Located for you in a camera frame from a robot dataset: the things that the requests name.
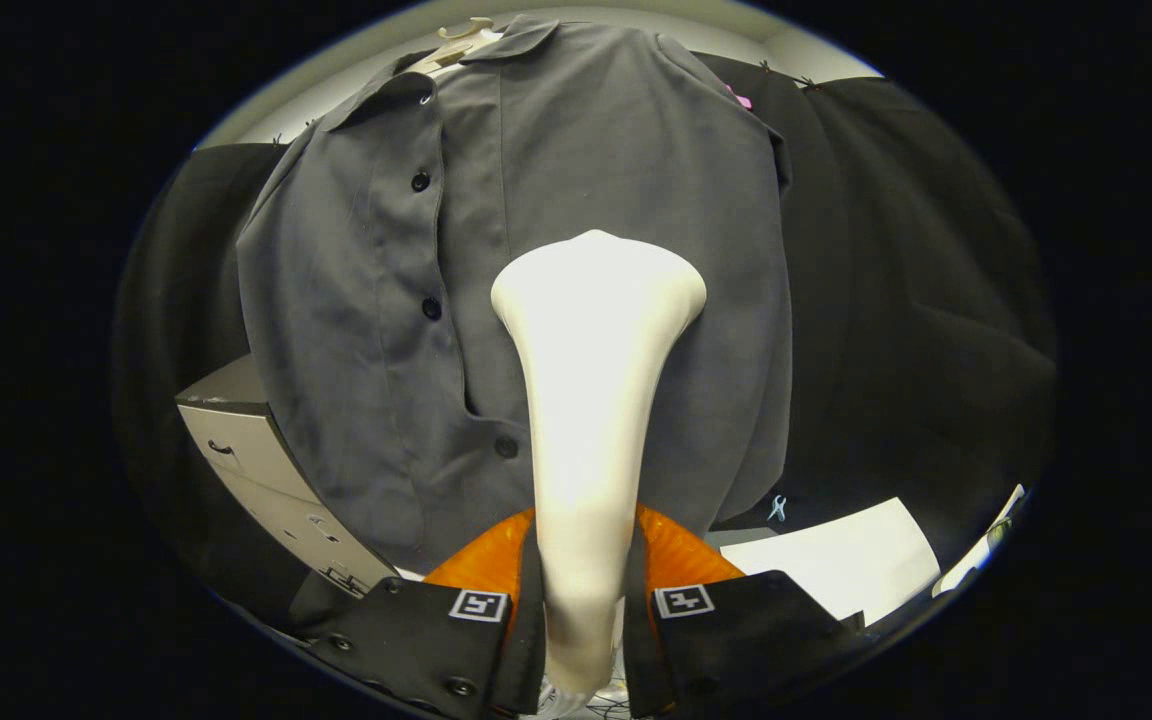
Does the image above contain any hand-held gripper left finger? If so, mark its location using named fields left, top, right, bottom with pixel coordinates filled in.
left=301, top=505, right=547, bottom=719

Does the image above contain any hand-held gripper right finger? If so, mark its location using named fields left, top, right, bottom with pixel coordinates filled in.
left=621, top=503, right=867, bottom=719

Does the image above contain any white garment steamer head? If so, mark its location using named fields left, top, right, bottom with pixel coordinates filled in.
left=491, top=230, right=708, bottom=701

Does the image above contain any grey button-up shirt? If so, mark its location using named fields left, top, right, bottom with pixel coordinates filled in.
left=236, top=15, right=795, bottom=576

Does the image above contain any white flat board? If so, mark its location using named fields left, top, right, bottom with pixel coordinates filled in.
left=721, top=497, right=942, bottom=626

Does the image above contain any grey drawer cabinet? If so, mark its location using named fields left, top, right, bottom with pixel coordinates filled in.
left=176, top=355, right=402, bottom=601

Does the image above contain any white appliance with green rings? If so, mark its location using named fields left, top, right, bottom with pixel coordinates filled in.
left=931, top=483, right=1027, bottom=599

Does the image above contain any black backdrop cloth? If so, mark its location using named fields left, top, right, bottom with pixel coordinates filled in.
left=114, top=50, right=1057, bottom=621

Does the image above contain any white mannequin torso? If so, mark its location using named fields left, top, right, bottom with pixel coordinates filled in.
left=406, top=17, right=502, bottom=76

